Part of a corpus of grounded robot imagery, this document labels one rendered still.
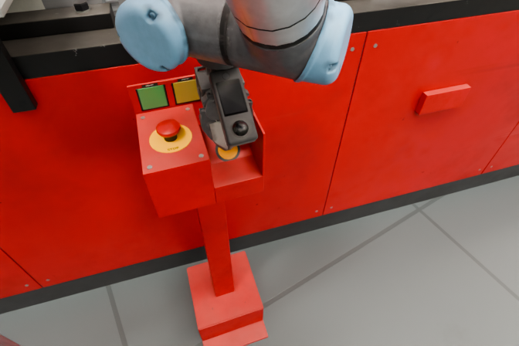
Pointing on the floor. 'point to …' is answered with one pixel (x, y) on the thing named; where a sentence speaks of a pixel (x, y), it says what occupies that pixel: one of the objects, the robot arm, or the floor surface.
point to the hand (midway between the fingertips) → (228, 147)
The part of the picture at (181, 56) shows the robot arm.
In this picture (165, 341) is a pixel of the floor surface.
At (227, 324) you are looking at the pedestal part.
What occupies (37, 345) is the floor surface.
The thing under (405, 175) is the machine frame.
